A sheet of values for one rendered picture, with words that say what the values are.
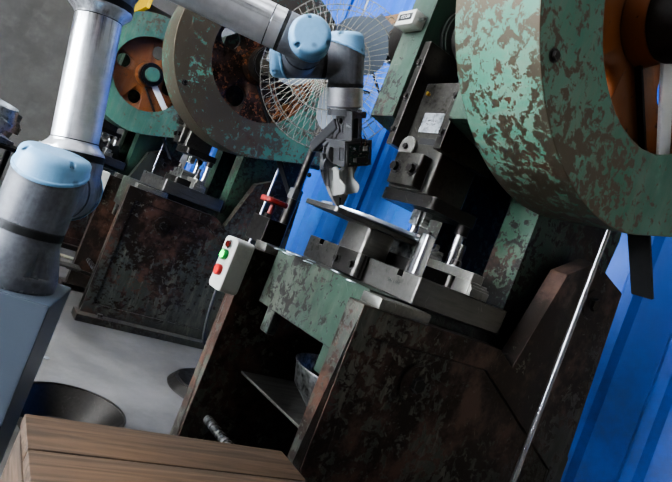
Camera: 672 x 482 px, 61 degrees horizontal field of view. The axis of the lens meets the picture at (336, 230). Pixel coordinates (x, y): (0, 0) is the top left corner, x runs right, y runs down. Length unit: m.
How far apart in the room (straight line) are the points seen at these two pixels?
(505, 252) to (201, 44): 1.59
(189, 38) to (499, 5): 1.72
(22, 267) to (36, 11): 6.83
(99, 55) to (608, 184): 0.96
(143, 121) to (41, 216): 3.27
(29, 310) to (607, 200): 1.00
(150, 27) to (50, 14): 3.59
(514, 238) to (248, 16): 0.83
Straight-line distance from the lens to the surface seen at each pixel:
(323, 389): 1.10
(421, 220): 1.44
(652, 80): 1.39
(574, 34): 1.04
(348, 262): 1.31
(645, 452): 2.27
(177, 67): 2.52
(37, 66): 7.72
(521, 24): 0.99
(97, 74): 1.19
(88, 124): 1.18
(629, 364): 2.34
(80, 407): 1.80
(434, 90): 1.50
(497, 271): 1.49
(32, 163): 1.03
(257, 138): 2.63
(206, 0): 1.07
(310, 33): 1.04
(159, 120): 4.30
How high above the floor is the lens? 0.70
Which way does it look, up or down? 2 degrees up
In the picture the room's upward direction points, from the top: 21 degrees clockwise
